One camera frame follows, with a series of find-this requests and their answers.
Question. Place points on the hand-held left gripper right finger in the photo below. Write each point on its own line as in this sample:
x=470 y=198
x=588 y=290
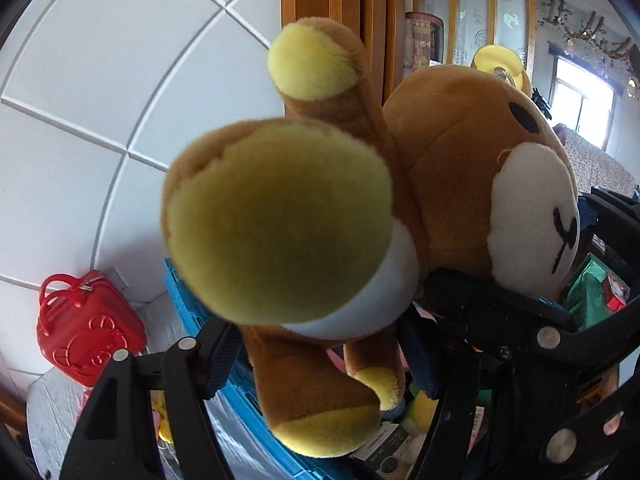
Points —
x=420 y=367

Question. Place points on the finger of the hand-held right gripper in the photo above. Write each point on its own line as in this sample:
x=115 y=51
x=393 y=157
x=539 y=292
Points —
x=500 y=305
x=617 y=210

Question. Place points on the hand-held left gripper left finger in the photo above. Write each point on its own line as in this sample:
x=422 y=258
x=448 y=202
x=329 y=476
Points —
x=222 y=360

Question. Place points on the blue plastic storage crate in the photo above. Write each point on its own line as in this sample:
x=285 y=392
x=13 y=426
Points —
x=187 y=295

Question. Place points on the brown bear plush toy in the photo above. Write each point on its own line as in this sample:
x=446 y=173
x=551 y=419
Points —
x=450 y=160

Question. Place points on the floral patterned cloth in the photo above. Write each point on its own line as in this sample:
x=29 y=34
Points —
x=595 y=165

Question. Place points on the green packet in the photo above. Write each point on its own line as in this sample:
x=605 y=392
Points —
x=595 y=285

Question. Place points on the yellow pink toy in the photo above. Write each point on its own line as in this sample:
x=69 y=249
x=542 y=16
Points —
x=161 y=410

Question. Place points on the dark labelled box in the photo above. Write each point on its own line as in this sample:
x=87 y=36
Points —
x=390 y=447

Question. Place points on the window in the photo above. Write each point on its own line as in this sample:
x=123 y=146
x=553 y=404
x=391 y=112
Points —
x=585 y=110

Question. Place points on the red toy suitcase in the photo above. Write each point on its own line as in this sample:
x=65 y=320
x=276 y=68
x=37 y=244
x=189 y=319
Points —
x=85 y=340

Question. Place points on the wooden glass screen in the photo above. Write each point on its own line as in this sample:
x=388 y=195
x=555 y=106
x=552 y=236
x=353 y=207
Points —
x=465 y=10

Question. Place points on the rolled patterned carpet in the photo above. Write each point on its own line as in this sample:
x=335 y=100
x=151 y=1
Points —
x=425 y=40

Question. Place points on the white padded headboard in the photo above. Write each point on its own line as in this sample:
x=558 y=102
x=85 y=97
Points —
x=100 y=110

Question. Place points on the wall garland decoration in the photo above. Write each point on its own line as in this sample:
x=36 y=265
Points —
x=575 y=25

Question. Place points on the wooden door frame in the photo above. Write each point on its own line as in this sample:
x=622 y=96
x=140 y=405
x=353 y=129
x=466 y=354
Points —
x=350 y=0

